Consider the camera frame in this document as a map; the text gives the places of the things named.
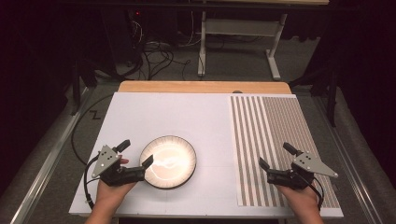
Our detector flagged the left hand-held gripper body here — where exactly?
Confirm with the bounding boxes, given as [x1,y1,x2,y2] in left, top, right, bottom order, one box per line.
[91,144,147,188]

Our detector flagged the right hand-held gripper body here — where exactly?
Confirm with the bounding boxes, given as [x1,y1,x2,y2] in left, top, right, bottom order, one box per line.
[266,151,339,191]

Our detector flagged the white plate with dark rim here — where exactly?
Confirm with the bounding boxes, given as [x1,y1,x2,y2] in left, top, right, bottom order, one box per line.
[138,134,198,190]

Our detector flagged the person's right hand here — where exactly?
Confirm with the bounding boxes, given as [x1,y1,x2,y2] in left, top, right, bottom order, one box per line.
[276,184,322,211]

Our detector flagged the person's left hand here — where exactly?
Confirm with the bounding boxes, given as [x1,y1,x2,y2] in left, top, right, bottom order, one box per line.
[94,158,138,205]

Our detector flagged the striped placemat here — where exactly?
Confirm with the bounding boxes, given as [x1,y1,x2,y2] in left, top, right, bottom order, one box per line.
[229,94,341,209]

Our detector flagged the white board sheet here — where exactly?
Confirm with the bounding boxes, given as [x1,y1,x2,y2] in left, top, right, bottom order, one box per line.
[68,91,344,218]

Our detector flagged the black tripod stand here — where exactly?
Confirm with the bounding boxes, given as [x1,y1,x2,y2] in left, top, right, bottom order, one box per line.
[69,59,98,117]
[289,62,341,128]

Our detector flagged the dark computer tower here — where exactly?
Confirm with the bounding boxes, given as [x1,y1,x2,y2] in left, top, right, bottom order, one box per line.
[102,8,145,67]

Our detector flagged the white metal stand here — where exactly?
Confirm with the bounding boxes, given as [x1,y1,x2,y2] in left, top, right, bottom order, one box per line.
[197,10,289,81]

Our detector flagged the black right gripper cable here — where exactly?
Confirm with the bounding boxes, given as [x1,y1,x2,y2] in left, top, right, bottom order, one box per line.
[295,172,326,212]

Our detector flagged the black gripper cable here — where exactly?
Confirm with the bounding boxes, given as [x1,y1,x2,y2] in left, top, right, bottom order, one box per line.
[82,155,108,210]
[295,172,326,212]

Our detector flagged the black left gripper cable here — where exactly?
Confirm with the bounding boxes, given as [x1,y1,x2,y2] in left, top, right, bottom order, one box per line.
[82,155,108,210]

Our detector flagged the aluminium floor rail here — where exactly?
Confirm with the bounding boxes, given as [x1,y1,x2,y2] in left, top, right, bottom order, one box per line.
[8,87,94,224]
[311,96,385,224]

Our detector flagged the black floor cable loop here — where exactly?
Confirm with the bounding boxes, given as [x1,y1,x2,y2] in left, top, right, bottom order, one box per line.
[70,92,115,166]

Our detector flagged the tangle of floor cables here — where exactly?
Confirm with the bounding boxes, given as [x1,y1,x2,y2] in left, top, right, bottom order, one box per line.
[125,18,192,81]

